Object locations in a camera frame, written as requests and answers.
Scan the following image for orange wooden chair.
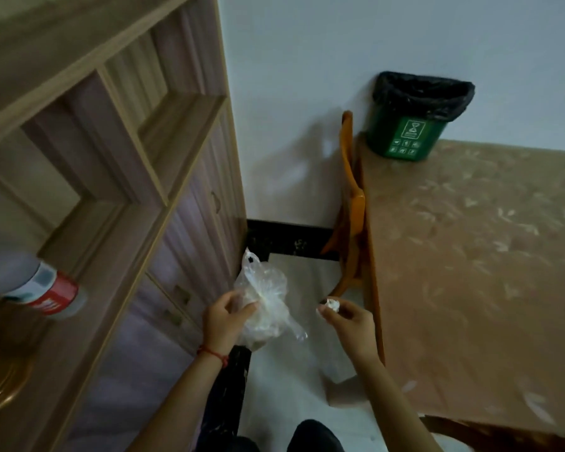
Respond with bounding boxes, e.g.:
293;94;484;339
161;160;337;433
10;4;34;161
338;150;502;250
320;110;369;298

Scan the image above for person's left forearm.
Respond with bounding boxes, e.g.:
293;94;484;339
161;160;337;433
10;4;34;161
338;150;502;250
126;349;230;452

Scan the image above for person's right forearm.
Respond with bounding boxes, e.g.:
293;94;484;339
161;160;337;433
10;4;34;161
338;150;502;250
353;355;445;452

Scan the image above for table with brown patterned top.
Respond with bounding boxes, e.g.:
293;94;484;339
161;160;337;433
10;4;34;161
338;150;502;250
354;135;565;442

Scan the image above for red string bracelet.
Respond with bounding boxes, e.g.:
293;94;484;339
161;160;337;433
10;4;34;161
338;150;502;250
196;344;230;369

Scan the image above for green trash bin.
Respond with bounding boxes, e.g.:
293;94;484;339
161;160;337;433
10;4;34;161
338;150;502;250
366;104;448;162

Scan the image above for person's dark trousers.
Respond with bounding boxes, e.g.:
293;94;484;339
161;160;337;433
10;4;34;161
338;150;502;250
195;345;345;452

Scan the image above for person's right hand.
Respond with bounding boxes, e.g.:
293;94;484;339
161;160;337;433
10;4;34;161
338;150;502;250
316;297;378;366

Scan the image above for clear plastic bag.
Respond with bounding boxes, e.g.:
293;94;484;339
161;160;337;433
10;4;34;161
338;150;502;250
231;248;309;352

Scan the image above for wooden shelf cabinet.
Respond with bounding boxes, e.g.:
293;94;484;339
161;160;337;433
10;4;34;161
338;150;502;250
0;0;248;452

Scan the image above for person's left hand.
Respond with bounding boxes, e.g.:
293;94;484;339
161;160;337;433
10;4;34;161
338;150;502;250
202;291;259;356

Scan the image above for round golden metal object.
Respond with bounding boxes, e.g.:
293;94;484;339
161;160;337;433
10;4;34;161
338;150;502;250
0;348;35;416

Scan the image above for plastic bottle with red label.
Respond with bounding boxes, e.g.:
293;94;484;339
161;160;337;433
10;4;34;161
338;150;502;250
0;251;88;321

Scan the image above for black bin liner bag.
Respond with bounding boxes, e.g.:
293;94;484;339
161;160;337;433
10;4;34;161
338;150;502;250
372;71;476;122

